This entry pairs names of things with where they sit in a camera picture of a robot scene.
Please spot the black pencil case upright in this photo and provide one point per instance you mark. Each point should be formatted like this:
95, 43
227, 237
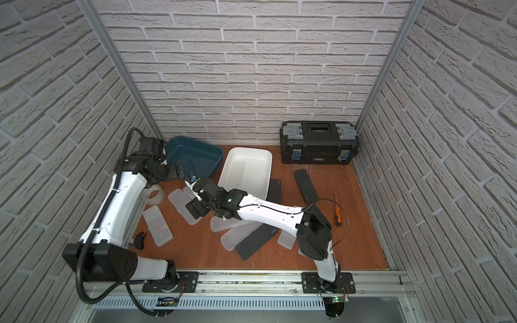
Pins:
274, 192

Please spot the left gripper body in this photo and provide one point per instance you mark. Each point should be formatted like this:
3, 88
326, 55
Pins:
178, 170

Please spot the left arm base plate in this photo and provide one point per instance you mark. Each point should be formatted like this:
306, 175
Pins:
184, 281

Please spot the white storage bin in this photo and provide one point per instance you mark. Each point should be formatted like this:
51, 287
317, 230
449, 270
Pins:
247, 169

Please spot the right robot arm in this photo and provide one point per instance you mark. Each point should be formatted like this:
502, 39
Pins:
310, 227

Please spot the clear tape roll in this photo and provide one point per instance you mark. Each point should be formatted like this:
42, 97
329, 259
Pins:
153, 195

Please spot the translucent case red content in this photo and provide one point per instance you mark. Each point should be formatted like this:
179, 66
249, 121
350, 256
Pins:
286, 240

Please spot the black pencil case front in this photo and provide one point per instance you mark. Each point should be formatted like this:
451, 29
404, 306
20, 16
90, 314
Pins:
255, 241

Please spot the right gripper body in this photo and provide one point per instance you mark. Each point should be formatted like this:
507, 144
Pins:
200, 207

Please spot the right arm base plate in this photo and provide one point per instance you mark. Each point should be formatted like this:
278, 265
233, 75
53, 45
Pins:
313, 284

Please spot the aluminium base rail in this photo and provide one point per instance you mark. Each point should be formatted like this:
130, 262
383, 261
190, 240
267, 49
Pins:
291, 283

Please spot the orange handled screwdriver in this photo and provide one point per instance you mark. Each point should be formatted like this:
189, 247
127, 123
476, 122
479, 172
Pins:
337, 213

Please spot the small black clamp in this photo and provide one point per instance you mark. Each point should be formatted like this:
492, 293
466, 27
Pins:
138, 242

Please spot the ribbed translucent pencil case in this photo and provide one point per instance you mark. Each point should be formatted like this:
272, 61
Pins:
236, 234

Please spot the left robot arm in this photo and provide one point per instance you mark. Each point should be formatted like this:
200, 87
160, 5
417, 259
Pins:
101, 259

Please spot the smooth translucent pencil case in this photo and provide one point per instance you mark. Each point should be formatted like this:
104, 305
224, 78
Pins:
218, 224

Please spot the black pencil case tilted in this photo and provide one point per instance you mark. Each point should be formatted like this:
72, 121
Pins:
306, 187

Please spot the teal storage bin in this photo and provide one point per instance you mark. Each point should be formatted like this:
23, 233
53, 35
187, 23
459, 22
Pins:
191, 159

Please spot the black plastic toolbox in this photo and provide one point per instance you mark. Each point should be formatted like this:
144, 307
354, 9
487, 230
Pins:
318, 142

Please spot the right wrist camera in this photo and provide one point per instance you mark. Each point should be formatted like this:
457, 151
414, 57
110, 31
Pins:
193, 185

